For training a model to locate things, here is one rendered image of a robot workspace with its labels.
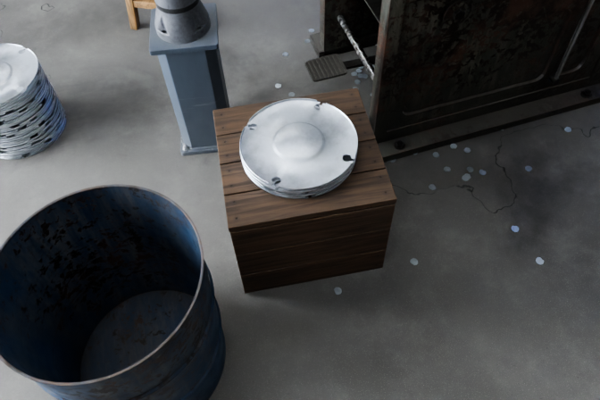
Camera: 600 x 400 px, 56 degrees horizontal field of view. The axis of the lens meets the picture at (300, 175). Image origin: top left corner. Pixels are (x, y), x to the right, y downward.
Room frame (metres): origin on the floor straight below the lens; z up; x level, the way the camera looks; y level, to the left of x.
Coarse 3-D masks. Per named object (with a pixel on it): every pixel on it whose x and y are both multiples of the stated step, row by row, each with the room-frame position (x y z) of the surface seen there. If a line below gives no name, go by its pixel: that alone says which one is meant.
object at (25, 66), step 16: (0, 48) 1.46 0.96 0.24; (16, 48) 1.45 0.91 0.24; (0, 64) 1.37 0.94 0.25; (16, 64) 1.38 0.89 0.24; (32, 64) 1.37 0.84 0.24; (0, 80) 1.30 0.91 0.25; (16, 80) 1.30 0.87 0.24; (32, 80) 1.29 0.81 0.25; (0, 96) 1.23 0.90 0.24; (16, 96) 1.23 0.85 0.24
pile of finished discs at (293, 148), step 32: (256, 128) 0.94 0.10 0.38; (288, 128) 0.93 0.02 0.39; (320, 128) 0.93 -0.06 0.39; (352, 128) 0.92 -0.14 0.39; (256, 160) 0.83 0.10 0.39; (288, 160) 0.83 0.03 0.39; (320, 160) 0.83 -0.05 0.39; (352, 160) 0.84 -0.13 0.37; (288, 192) 0.74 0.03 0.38; (320, 192) 0.75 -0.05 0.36
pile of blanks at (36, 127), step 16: (48, 80) 1.38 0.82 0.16; (32, 96) 1.27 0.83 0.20; (48, 96) 1.32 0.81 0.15; (0, 112) 1.19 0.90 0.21; (16, 112) 1.22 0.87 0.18; (32, 112) 1.24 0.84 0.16; (48, 112) 1.29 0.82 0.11; (64, 112) 1.39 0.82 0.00; (0, 128) 1.19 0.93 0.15; (16, 128) 1.20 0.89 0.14; (32, 128) 1.23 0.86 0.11; (48, 128) 1.26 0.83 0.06; (0, 144) 1.19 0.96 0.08; (16, 144) 1.20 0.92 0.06; (32, 144) 1.21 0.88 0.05; (48, 144) 1.25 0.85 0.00
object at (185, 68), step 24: (216, 24) 1.27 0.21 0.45; (168, 48) 1.18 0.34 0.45; (192, 48) 1.18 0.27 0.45; (216, 48) 1.19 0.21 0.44; (168, 72) 1.19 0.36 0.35; (192, 72) 1.19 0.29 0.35; (216, 72) 1.21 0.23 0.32; (192, 96) 1.19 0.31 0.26; (216, 96) 1.20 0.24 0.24; (192, 120) 1.19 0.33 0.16; (192, 144) 1.18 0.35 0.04; (216, 144) 1.19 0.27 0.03
